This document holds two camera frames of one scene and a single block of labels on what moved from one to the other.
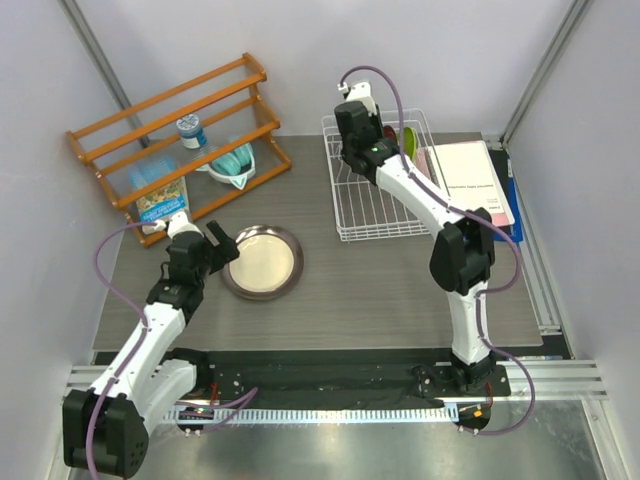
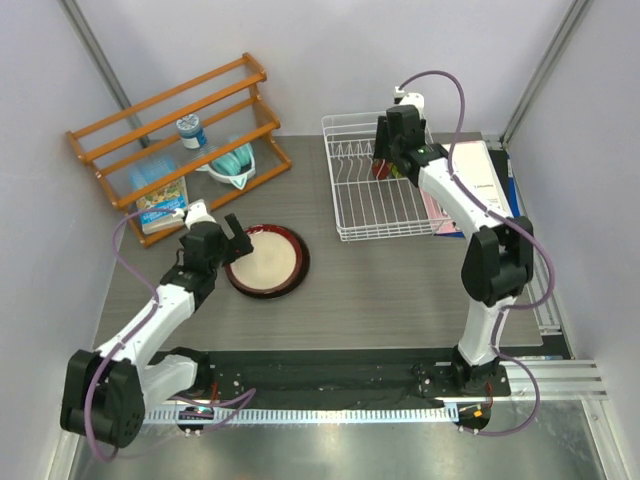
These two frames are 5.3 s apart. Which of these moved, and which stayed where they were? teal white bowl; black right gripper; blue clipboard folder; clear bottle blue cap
Moved: black right gripper
Stayed: blue clipboard folder; teal white bowl; clear bottle blue cap
